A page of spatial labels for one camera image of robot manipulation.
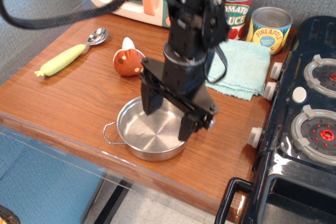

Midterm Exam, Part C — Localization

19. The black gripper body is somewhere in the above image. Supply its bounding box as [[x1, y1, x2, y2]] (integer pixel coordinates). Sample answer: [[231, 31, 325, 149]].
[[140, 45, 219, 130]]

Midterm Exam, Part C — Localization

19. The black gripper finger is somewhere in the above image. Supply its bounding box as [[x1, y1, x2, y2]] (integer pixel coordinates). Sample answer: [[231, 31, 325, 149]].
[[178, 112, 200, 141], [141, 83, 163, 115]]

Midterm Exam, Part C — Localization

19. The stainless steel pot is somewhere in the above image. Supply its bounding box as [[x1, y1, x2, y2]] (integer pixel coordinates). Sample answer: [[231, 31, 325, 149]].
[[103, 97, 186, 162]]

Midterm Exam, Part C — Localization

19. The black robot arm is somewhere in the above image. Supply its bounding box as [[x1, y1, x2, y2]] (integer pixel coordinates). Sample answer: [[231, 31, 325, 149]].
[[140, 0, 230, 141]]

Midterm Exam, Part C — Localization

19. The light blue folded cloth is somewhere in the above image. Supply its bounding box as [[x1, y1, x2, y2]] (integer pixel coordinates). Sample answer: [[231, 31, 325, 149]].
[[206, 39, 271, 101]]

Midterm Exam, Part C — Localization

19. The black toy stove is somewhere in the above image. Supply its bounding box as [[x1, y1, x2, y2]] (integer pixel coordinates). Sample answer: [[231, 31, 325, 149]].
[[215, 16, 335, 223]]

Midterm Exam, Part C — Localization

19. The brown toy mushroom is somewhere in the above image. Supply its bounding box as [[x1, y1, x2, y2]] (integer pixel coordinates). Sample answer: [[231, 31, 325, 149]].
[[113, 37, 145, 77]]

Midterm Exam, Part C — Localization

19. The teal toy microwave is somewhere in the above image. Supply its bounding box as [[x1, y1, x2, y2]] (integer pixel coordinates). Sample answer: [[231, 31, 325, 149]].
[[91, 0, 171, 28]]

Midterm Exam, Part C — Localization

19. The tomato sauce can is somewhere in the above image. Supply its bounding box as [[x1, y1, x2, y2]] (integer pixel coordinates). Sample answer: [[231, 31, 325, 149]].
[[225, 0, 253, 40]]

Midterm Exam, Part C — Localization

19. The pineapple can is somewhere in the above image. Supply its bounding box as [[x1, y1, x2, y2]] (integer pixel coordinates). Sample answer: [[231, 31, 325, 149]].
[[246, 7, 293, 55]]

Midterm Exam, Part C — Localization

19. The orange object at corner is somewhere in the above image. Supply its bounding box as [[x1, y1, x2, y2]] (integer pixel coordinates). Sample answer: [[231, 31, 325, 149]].
[[0, 205, 21, 224]]

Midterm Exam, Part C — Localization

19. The spoon with green handle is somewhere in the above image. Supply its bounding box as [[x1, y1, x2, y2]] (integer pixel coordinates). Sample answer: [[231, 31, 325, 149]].
[[34, 28, 108, 77]]

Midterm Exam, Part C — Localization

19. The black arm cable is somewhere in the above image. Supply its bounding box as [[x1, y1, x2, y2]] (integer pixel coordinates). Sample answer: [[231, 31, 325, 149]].
[[0, 0, 228, 84]]

